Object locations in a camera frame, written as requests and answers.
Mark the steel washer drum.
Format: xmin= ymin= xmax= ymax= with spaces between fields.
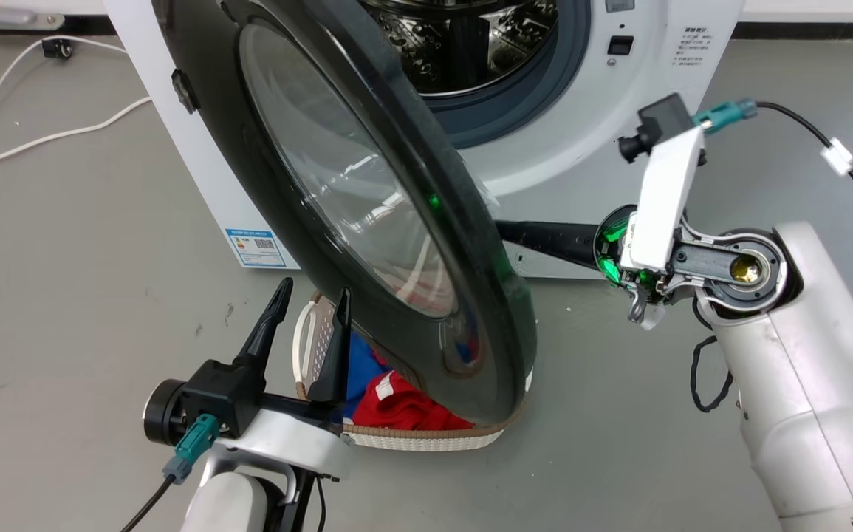
xmin=360 ymin=0 xmax=560 ymax=96

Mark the white front-load washing machine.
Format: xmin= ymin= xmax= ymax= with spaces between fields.
xmin=105 ymin=0 xmax=746 ymax=280

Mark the grey rubber door gasket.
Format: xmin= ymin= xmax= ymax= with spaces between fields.
xmin=417 ymin=0 xmax=594 ymax=150

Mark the teal cable connector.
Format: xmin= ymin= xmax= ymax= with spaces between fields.
xmin=162 ymin=413 xmax=220 ymax=485
xmin=693 ymin=98 xmax=758 ymax=135

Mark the left teal cable connector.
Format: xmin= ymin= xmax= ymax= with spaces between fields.
xmin=162 ymin=413 xmax=220 ymax=485

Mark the white camera bracket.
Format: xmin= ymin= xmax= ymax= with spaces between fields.
xmin=208 ymin=409 xmax=354 ymax=482
xmin=628 ymin=124 xmax=708 ymax=272

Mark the white cable clip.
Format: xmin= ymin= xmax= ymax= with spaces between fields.
xmin=821 ymin=138 xmax=853 ymax=176

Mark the red garment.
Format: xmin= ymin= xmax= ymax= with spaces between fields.
xmin=352 ymin=369 xmax=476 ymax=432

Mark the right black camera cable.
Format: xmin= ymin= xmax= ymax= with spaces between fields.
xmin=754 ymin=101 xmax=853 ymax=239

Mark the black round glass washer door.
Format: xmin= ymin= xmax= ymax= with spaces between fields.
xmin=151 ymin=0 xmax=538 ymax=428

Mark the blue garment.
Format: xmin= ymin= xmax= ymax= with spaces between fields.
xmin=343 ymin=330 xmax=391 ymax=423

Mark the black camera cable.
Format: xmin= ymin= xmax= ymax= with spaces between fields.
xmin=754 ymin=101 xmax=853 ymax=239
xmin=119 ymin=476 xmax=177 ymax=532

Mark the light grey flat object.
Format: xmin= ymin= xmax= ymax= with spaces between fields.
xmin=0 ymin=0 xmax=66 ymax=32

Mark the right white camera bracket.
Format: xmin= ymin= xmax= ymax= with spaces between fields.
xmin=628 ymin=124 xmax=708 ymax=272

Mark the left black camera cable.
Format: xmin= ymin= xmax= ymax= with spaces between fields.
xmin=119 ymin=476 xmax=177 ymax=532

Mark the woven laundry basket white rim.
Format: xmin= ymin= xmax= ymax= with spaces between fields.
xmin=291 ymin=291 xmax=535 ymax=452

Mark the white power cable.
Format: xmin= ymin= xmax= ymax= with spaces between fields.
xmin=0 ymin=35 xmax=153 ymax=190

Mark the right teal cable connector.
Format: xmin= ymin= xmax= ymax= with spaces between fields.
xmin=693 ymin=98 xmax=758 ymax=135

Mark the blue energy label sticker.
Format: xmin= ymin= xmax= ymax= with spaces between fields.
xmin=224 ymin=227 xmax=287 ymax=270

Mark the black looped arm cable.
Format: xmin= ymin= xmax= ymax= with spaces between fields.
xmin=689 ymin=335 xmax=735 ymax=414

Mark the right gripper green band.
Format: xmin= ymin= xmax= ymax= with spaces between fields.
xmin=495 ymin=205 xmax=702 ymax=330

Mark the left white camera bracket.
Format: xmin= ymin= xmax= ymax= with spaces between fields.
xmin=208 ymin=409 xmax=354 ymax=482

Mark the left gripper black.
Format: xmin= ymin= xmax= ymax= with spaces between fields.
xmin=233 ymin=277 xmax=354 ymax=427

